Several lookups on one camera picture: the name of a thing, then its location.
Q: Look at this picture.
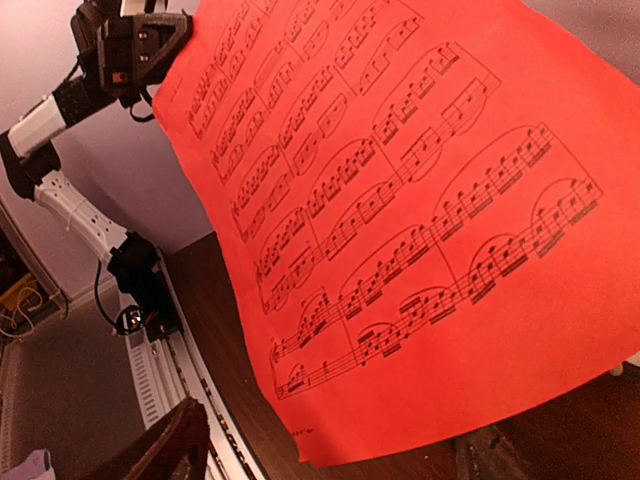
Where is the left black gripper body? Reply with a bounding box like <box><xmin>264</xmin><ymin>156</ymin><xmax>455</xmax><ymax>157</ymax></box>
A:
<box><xmin>69</xmin><ymin>0</ymin><xmax>171</xmax><ymax>99</ymax></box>

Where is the aluminium front rail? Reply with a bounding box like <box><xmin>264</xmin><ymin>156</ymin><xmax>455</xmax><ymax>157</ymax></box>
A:
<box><xmin>125</xmin><ymin>259</ymin><xmax>268</xmax><ymax>479</ymax></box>

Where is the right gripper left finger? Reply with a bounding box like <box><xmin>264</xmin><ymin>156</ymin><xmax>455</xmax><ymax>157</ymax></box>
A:
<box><xmin>84</xmin><ymin>397</ymin><xmax>209</xmax><ymax>479</ymax></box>

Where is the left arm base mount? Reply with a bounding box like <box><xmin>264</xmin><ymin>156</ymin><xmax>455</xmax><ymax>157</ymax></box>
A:
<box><xmin>93</xmin><ymin>231</ymin><xmax>183</xmax><ymax>342</ymax></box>

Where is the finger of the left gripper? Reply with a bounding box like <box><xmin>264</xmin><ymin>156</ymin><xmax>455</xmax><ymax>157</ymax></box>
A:
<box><xmin>132</xmin><ymin>13</ymin><xmax>193</xmax><ymax>83</ymax></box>

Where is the red sheet music paper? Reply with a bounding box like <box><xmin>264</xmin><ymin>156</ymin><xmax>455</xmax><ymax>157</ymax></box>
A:
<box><xmin>153</xmin><ymin>1</ymin><xmax>639</xmax><ymax>467</ymax></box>

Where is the pink music stand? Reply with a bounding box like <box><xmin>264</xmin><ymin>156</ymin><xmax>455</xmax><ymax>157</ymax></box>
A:
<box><xmin>609</xmin><ymin>352</ymin><xmax>640</xmax><ymax>377</ymax></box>

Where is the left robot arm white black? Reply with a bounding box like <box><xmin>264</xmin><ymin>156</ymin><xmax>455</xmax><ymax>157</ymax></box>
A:
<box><xmin>1</xmin><ymin>1</ymin><xmax>211</xmax><ymax>305</ymax></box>

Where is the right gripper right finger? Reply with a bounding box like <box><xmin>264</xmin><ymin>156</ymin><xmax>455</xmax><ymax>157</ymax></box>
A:
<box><xmin>454</xmin><ymin>427</ymin><xmax>535</xmax><ymax>480</ymax></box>

